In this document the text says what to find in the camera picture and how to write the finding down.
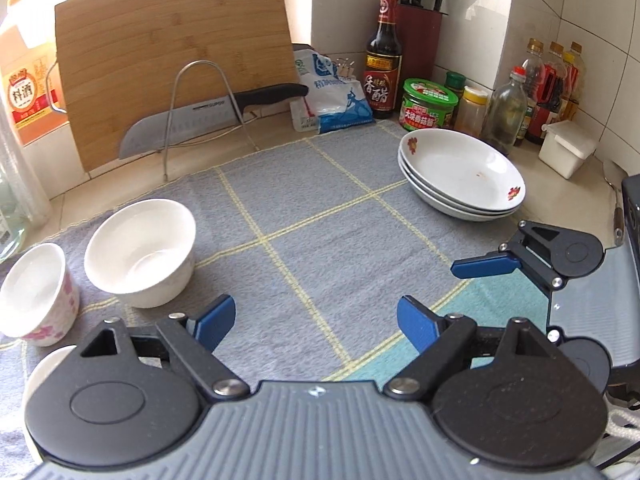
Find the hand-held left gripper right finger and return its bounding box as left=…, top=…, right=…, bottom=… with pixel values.
left=382, top=295, right=558, bottom=402

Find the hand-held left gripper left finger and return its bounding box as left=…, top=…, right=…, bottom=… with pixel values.
left=75, top=294, right=251, bottom=402

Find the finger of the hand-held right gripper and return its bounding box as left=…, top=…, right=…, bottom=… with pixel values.
left=452, top=220, right=568, bottom=292

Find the white plate with fruit print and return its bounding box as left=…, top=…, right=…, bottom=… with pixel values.
left=406, top=170, right=520, bottom=223
left=399, top=157, right=524, bottom=217

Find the white bowl with faint flowers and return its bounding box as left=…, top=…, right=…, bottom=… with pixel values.
left=83, top=199, right=197, bottom=309

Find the stack of white floral plates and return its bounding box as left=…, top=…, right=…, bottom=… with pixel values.
left=398, top=128, right=526, bottom=211

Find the plain white bowl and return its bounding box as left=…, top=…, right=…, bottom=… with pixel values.
left=21, top=344, right=173, bottom=463

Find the white bowl with pink flowers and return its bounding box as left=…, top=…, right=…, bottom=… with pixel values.
left=0, top=242, right=81, bottom=347

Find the grey checked dish cloth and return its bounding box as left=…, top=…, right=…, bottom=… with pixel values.
left=0, top=120, right=551, bottom=461

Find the white plastic seasoning box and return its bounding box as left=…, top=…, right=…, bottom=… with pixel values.
left=539, top=120, right=598, bottom=180

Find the bottle with green label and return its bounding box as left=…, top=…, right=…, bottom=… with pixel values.
left=514, top=105, right=535, bottom=147

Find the spice jar with yellow lid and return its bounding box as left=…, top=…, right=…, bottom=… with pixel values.
left=454, top=86, right=488, bottom=137

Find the glass bottle with red cap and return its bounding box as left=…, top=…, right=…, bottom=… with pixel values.
left=482, top=65, right=528, bottom=157

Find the sauce jar with green lid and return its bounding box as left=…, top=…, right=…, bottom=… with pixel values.
left=398, top=78, right=458, bottom=132

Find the dark sauce bottle red label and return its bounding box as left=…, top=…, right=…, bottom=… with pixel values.
left=525, top=42, right=568, bottom=146

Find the jar with dark green cap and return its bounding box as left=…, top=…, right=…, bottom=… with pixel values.
left=445, top=71, right=467, bottom=128

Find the dark vinegar bottle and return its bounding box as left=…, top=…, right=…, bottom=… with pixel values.
left=365, top=0, right=403, bottom=120

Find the dark bottle with yellow cap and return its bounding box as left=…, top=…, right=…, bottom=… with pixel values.
left=520, top=37, right=546, bottom=106

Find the yellow oil bottle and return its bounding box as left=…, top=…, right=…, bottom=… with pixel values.
left=560, top=42, right=586, bottom=121

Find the blue and white salt bag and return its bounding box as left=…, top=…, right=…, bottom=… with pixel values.
left=290, top=47, right=376, bottom=135

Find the dark red knife block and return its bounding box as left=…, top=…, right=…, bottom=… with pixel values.
left=395, top=2, right=445, bottom=86

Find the yellow cooking wine jug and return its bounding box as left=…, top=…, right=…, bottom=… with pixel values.
left=0, top=0, right=68, bottom=148

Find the bamboo cutting board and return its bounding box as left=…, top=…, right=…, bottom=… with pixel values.
left=54, top=0, right=312, bottom=173

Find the kitchen knife with black handle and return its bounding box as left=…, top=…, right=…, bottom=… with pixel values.
left=118, top=83, right=310, bottom=161

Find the metal wire rack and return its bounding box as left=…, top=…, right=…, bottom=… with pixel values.
left=161, top=60, right=261, bottom=181

